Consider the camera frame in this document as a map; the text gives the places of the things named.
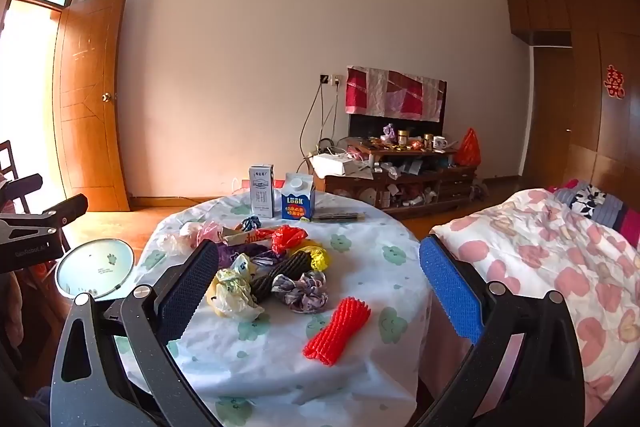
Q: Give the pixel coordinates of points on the white wall socket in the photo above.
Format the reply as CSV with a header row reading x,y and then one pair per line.
x,y
338,81

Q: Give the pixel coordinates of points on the pink plastic bag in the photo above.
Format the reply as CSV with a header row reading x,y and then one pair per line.
x,y
206,232

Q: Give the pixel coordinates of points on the black white floral cloth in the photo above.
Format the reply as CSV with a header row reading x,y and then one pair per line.
x,y
587,199

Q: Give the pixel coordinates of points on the gold tin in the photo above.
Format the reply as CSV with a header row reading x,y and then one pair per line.
x,y
403,138
428,140

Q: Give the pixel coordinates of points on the blue patterned wrapper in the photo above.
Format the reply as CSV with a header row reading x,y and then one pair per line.
x,y
251,223

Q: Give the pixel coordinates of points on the red foam fruit net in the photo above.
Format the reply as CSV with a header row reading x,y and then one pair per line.
x,y
337,332

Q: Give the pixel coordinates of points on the light blue enamel basin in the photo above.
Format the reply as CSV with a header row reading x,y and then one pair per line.
x,y
95,264

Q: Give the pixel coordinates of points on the white rectangular box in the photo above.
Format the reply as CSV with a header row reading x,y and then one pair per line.
x,y
332,164

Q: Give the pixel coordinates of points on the white milk carton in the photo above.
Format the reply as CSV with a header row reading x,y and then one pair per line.
x,y
261,194

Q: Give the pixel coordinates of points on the clear plastic bag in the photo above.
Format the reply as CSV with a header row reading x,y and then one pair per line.
x,y
172,245

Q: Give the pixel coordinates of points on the bed with floral quilt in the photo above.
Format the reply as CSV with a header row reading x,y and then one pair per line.
x,y
540,257

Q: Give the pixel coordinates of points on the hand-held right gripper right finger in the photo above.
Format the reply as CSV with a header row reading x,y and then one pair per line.
x,y
450,289

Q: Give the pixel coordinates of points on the wooden television cabinet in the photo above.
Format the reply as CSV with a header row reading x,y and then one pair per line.
x,y
450,187

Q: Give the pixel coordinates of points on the red plastic bag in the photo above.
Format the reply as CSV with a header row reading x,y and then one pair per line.
x,y
470,149

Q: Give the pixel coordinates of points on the black foam fruit net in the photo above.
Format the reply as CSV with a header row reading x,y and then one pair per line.
x,y
280,277

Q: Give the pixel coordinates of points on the white mug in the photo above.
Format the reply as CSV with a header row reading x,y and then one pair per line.
x,y
440,142

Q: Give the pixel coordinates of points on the red paper decoration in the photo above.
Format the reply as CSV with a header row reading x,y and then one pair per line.
x,y
614,82

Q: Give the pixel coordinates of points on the grey knitted blanket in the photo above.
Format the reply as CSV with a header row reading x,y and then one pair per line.
x,y
612,209

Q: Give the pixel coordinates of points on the white green print tablecloth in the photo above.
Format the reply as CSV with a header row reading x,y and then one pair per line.
x,y
310,382

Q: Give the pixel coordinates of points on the red crinkled foil wrapper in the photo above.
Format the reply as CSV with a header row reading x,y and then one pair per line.
x,y
289,238

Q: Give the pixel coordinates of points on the purple foil wrapper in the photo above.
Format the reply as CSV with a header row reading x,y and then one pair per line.
x,y
245,253

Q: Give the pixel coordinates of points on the black television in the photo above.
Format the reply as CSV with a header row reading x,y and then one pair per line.
x,y
365,127

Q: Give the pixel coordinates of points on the orange biscuit packet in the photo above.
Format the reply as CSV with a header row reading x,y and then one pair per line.
x,y
245,235

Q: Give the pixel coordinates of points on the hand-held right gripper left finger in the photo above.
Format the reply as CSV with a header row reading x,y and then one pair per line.
x,y
187,294

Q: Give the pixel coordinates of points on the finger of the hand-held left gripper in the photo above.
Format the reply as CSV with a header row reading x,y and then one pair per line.
x,y
62,209
22,187

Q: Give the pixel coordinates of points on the wooden wardrobe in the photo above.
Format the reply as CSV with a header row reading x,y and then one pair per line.
x,y
590,132

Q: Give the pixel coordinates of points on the orange wooden door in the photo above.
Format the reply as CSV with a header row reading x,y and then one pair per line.
x,y
90,107

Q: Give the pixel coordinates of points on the television with red cloth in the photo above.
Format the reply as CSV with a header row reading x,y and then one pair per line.
x,y
385,92

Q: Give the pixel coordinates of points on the dark brown door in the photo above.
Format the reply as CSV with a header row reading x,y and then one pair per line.
x,y
550,107

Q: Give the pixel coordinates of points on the pale yellow plastic bag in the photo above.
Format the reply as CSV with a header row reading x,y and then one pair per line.
x,y
232,292

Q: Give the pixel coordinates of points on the dark wooden chair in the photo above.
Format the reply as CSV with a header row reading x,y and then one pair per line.
x,y
6,162

